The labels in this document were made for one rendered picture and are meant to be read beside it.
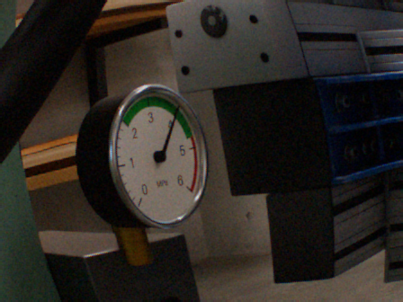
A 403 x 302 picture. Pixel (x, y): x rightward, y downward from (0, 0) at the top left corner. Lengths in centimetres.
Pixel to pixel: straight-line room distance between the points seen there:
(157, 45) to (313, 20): 354
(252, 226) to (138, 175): 385
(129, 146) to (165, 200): 3
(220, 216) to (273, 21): 360
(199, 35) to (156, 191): 42
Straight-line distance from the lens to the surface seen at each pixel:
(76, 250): 50
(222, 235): 442
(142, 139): 47
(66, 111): 391
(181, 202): 49
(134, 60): 425
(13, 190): 49
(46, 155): 314
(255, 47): 83
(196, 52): 89
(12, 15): 50
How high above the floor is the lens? 68
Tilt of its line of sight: 3 degrees down
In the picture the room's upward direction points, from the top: 10 degrees counter-clockwise
